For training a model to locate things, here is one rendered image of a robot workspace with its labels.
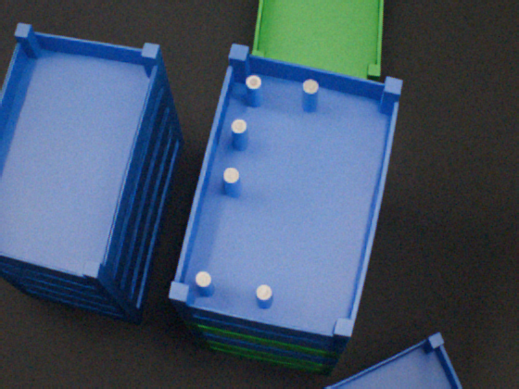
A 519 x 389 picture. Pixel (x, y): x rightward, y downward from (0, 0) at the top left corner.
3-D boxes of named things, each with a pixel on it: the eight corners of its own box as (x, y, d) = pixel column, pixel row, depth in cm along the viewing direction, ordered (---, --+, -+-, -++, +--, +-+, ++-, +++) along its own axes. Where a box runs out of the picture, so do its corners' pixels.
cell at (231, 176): (241, 169, 119) (243, 184, 126) (224, 165, 120) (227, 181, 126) (237, 184, 119) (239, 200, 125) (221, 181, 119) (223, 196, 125)
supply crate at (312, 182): (234, 67, 130) (231, 43, 122) (398, 103, 128) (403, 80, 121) (174, 308, 123) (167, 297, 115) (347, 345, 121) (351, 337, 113)
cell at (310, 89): (320, 81, 122) (318, 100, 128) (304, 78, 122) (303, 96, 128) (316, 95, 121) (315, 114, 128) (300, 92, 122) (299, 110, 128)
